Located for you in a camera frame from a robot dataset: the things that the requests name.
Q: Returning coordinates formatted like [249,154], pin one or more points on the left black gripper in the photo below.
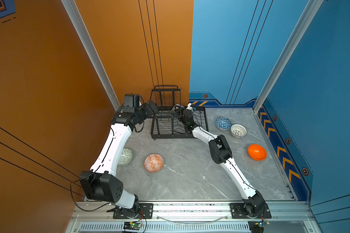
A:
[148,111]

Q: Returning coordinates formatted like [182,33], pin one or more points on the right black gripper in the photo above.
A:
[183,110]

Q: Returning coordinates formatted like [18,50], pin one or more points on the black wire dish rack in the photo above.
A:
[169,122]

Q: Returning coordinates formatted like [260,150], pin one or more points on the red orange patterned bowl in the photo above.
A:
[154,163]

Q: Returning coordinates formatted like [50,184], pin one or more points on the plain orange bowl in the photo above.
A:
[257,152]

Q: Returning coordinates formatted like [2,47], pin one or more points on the blue floral bowl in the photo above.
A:
[177,110]

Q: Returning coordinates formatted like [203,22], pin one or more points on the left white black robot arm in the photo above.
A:
[100,182]

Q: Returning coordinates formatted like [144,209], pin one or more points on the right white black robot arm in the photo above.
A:
[221,153]

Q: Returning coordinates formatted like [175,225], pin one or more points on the dark blue patterned bowl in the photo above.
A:
[223,123]

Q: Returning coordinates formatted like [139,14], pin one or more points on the green patterned bowl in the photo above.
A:
[125,157]

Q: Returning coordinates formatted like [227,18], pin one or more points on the white brown striped bowl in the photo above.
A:
[238,131]

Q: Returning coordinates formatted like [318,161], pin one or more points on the left green circuit board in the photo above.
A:
[132,227]

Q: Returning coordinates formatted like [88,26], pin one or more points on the green circuit board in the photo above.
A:
[132,227]
[262,223]

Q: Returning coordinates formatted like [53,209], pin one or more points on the right green circuit board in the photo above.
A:
[262,223]

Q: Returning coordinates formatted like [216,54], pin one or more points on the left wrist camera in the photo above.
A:
[132,101]

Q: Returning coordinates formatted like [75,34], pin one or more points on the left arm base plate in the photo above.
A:
[144,210]

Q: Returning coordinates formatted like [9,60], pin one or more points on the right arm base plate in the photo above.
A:
[245,211]

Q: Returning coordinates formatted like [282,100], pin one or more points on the aluminium front rail frame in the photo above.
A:
[195,217]

